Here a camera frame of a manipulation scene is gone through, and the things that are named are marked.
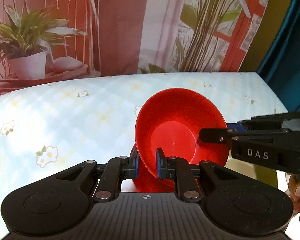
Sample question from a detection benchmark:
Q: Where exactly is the person right hand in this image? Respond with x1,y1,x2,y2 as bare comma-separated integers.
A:
288,174,300,216

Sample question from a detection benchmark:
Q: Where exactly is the teal curtain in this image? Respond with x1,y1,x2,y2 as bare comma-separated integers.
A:
257,0,300,112

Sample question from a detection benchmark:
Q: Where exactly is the large green square plate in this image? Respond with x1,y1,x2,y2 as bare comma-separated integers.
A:
225,157,277,188

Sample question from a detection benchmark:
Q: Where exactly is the red plastic bowl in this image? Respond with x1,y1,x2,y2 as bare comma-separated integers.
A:
135,88,229,178
133,158,175,193

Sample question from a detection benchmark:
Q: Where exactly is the printed room backdrop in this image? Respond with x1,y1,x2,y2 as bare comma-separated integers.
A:
0,0,292,95

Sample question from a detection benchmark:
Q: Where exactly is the floral checkered tablecloth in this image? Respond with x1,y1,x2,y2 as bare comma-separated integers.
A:
0,72,286,239

